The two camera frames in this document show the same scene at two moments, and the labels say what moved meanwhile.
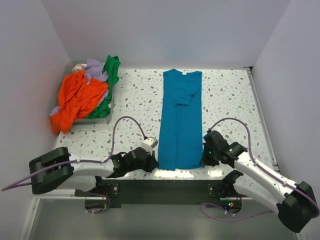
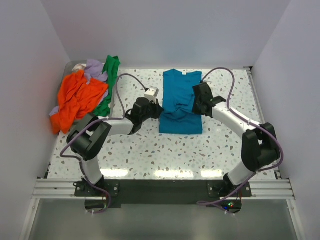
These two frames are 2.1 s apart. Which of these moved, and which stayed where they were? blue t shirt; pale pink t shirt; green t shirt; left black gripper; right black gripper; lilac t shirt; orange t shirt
Moved: right black gripper; blue t shirt; left black gripper
Stayed: orange t shirt; green t shirt; lilac t shirt; pale pink t shirt
